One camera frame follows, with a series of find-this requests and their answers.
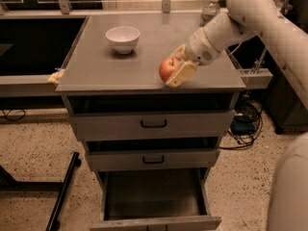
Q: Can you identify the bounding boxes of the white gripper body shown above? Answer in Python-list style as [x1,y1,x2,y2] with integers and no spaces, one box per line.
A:
[185,28,220,65]

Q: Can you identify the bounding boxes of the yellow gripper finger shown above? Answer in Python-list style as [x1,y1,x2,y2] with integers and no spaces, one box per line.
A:
[170,43,187,61]
[166,60,198,88]

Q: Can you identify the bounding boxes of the red apple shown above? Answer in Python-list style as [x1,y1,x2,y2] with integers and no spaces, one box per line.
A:
[159,57,180,83]

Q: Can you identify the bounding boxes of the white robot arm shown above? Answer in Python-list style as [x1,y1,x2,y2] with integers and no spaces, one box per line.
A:
[164,0,308,231]

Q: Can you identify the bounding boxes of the grey top drawer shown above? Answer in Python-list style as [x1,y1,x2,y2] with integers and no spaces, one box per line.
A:
[69,110,235,141]

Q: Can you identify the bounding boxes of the grey drawer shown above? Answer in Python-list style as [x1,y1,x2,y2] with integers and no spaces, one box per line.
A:
[90,168,221,231]
[86,148,219,171]
[69,110,235,141]

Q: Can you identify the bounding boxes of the grey drawer cabinet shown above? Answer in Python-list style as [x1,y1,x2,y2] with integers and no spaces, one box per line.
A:
[56,13,247,231]

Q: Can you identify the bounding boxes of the grey middle drawer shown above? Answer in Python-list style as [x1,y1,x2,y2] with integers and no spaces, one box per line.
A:
[86,148,219,171]

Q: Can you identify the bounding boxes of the grey bottom drawer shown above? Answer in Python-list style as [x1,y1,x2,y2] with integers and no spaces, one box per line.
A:
[90,168,221,231]

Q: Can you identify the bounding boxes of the clear plastic water bottle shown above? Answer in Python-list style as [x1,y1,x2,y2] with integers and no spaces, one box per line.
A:
[200,0,220,27]

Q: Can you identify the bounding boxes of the white ceramic bowl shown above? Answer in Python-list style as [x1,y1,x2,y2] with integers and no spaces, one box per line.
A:
[105,26,141,54]

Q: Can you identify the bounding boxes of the yellow tape piece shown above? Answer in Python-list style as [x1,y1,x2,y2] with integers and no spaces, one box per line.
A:
[48,69,64,85]

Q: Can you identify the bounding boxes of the black stand leg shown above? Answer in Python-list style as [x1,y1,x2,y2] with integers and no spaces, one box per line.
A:
[0,152,81,231]

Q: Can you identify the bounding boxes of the black cable bundle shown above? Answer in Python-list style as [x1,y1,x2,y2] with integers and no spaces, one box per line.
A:
[219,98,264,151]

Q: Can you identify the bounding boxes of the black floor cable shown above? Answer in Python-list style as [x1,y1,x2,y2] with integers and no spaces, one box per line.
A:
[0,108,27,121]

